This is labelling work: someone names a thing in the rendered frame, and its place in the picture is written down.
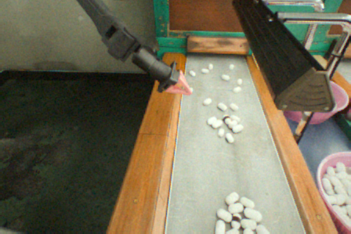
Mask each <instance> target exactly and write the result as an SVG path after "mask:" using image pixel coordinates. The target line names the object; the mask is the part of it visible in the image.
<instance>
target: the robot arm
mask: <svg viewBox="0 0 351 234"><path fill-rule="evenodd" d="M77 1H78V3H79V4H80V6H81V7H82V8H83V9H84V10H85V12H86V13H87V14H88V15H89V16H90V19H92V22H93V23H94V24H95V25H96V29H97V30H98V32H99V34H100V35H101V37H102V39H101V41H103V43H104V44H105V46H106V47H107V48H108V50H107V51H108V53H109V54H110V55H112V56H113V57H114V58H115V59H117V60H121V61H122V62H123V63H124V62H125V61H126V60H127V58H129V56H130V55H131V54H132V53H133V57H132V63H134V64H135V65H137V67H139V68H140V69H141V70H143V71H145V72H146V73H147V74H149V75H150V76H151V77H153V78H154V79H155V80H157V81H158V82H160V83H159V85H158V87H157V91H158V92H160V93H162V92H163V91H164V90H165V91H166V92H169V93H179V94H182V95H191V93H192V91H191V89H190V88H189V85H188V84H187V81H186V79H185V77H184V75H183V72H182V71H181V70H176V65H177V62H175V61H174V62H173V63H172V64H171V65H170V66H169V65H168V64H167V63H165V62H164V61H163V60H161V59H159V57H157V56H156V55H155V52H156V48H155V44H154V43H153V42H152V41H148V40H144V39H143V38H141V37H140V36H139V35H138V34H137V33H136V32H135V31H133V29H131V28H130V27H129V26H127V25H125V23H124V22H123V21H122V20H121V19H119V18H118V17H116V16H115V15H114V14H113V13H112V12H111V11H110V10H109V8H108V7H107V5H105V4H104V2H103V0H77ZM127 52H128V53H127ZM126 53H127V55H126ZM177 84H181V85H182V86H183V87H184V88H185V89H186V90H184V89H181V88H179V87H178V86H177Z"/></svg>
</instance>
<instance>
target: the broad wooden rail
mask: <svg viewBox="0 0 351 234"><path fill-rule="evenodd" d="M186 59H187V58H186V57H185V56H184V55H183V53H177V52H165V53H164V56H163V59H162V60H163V61H164V62H165V63H167V64H168V65H169V66H170V65H171V64H172V63H173V62H174V61H175V62H177V65H176V66H175V70H181V71H182V72H183V75H184V77H185V67H186ZM159 83H160V82H158V81H157V80H155V83H154V87H153V90H152V92H151V96H150V100H149V102H148V104H147V108H146V113H145V114H144V116H143V121H142V123H141V127H140V129H139V133H138V135H137V140H136V142H135V145H134V147H133V152H132V155H131V158H130V160H129V162H128V167H127V171H126V172H125V177H124V180H123V182H122V185H121V190H120V192H119V194H118V199H117V201H116V204H115V206H114V212H113V214H112V215H111V220H110V222H109V226H108V228H107V233H106V234H165V225H166V220H167V211H168V202H169V193H170V188H171V184H172V170H173V161H174V157H175V152H176V140H177V130H178V125H179V112H180V107H181V98H182V94H179V93H169V92H166V91H165V90H164V91H163V92H162V93H160V92H158V91H157V87H158V85H159Z"/></svg>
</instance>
